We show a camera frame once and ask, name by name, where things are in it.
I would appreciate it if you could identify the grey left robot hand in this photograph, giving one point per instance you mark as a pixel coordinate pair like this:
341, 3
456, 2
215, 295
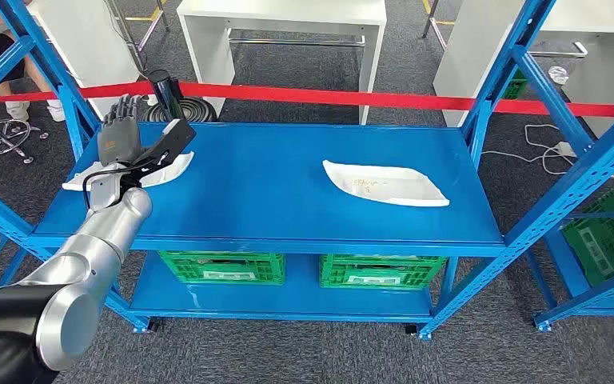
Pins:
119, 140

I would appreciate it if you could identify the plain white plastic part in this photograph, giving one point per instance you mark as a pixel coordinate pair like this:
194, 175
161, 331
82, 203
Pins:
177, 164

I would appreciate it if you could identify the white plastic part with writing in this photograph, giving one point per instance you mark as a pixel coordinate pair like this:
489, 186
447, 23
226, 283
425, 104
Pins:
386, 185

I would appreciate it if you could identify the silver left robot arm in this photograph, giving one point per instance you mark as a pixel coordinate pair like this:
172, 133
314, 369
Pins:
111, 222

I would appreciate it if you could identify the white table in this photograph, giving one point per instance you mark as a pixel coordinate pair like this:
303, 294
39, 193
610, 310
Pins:
286, 11
466, 58
90, 42

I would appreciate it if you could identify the yellow floor tape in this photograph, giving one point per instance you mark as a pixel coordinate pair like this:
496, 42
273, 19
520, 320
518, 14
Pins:
143, 17
442, 22

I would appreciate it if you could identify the green plastic crate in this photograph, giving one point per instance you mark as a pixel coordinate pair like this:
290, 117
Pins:
609, 238
222, 267
381, 271
516, 87

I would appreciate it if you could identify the red barrier belt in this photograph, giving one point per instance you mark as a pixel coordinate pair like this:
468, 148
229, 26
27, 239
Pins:
312, 96

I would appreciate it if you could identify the white plug adapter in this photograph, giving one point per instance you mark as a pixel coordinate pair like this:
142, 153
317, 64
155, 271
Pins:
566, 150

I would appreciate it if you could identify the chrome tube bar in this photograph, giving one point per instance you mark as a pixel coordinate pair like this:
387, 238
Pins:
558, 53

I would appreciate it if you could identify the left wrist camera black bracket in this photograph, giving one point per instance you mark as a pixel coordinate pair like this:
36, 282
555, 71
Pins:
177, 139

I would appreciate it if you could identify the black stanchion post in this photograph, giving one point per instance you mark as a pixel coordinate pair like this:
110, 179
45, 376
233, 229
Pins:
165, 90

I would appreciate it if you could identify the grey metal frame legs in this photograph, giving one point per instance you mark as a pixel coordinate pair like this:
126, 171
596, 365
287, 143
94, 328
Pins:
136, 37
434, 26

